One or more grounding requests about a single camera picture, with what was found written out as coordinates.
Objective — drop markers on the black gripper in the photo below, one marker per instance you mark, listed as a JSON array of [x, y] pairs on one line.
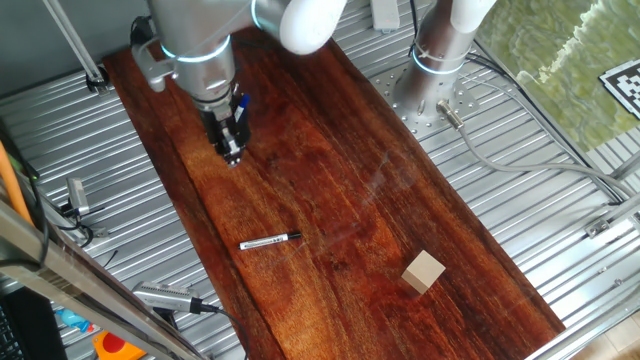
[[217, 125]]

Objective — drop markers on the black-capped white whiteboard marker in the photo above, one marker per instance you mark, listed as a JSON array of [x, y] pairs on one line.
[[265, 241]]

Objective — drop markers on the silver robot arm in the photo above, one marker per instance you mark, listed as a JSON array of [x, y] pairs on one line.
[[200, 50]]

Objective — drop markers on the black mesh pen holder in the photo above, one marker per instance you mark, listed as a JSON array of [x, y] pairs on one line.
[[246, 132]]

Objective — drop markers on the blue-capped white marker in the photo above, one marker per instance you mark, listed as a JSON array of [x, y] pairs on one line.
[[243, 104]]

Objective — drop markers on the brown wooden board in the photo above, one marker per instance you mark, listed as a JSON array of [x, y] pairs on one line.
[[325, 175]]

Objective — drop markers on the aluminium stand pole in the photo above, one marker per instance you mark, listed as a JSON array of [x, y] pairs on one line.
[[75, 45]]

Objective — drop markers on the orange pole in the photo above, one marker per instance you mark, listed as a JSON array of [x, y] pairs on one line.
[[11, 187]]

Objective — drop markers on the beige wooden block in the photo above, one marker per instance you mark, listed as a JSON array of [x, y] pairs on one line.
[[425, 270]]

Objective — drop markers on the orange emergency stop box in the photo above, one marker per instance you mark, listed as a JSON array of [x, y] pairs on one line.
[[112, 345]]

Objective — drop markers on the blue toy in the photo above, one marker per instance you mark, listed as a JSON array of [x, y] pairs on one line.
[[72, 320]]

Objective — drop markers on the black crate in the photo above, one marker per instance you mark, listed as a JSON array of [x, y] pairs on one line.
[[25, 325]]

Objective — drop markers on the black and white fiducial tag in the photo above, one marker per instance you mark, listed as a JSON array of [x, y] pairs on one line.
[[625, 87]]

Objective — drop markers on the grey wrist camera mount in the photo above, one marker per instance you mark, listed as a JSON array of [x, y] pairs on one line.
[[152, 70]]

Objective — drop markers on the small grey camera on stand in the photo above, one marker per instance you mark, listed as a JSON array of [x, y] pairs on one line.
[[77, 195]]

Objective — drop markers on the grey vented depth camera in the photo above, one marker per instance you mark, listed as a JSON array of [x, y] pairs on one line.
[[160, 296]]

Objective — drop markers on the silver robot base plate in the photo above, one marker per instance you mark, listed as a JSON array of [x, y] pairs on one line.
[[420, 125]]

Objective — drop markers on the metal frame beam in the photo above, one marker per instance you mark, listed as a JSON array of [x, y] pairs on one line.
[[50, 265]]

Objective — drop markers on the small metal corner bracket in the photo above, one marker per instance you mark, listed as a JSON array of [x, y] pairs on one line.
[[597, 228]]

